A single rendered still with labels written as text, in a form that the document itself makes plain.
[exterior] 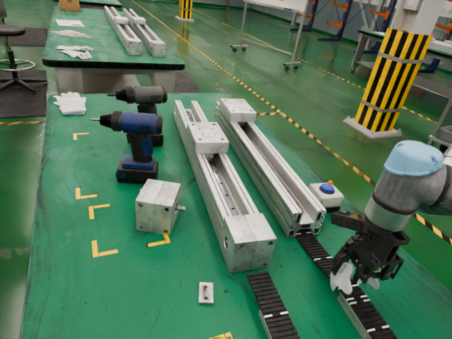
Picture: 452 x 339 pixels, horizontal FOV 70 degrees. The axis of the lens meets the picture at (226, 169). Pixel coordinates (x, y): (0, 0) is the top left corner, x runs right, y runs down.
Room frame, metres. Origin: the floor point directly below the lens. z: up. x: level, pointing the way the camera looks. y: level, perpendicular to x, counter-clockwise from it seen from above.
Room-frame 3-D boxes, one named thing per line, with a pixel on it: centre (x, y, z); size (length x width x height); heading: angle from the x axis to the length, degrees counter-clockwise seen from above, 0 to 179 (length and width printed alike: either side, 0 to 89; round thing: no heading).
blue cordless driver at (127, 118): (0.83, 0.30, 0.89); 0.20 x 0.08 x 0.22; 99
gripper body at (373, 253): (0.49, -0.31, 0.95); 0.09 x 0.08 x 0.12; 20
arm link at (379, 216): (0.49, -0.31, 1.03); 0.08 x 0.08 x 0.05
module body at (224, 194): (0.99, 0.08, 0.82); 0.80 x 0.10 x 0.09; 20
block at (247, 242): (0.58, -0.09, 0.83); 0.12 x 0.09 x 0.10; 110
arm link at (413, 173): (0.49, -0.31, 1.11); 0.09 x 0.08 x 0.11; 75
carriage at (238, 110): (1.29, -0.01, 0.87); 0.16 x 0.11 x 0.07; 20
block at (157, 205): (0.66, 0.15, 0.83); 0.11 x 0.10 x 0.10; 89
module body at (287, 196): (1.06, -0.10, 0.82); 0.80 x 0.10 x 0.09; 20
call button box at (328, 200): (0.84, -0.31, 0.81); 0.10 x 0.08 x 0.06; 110
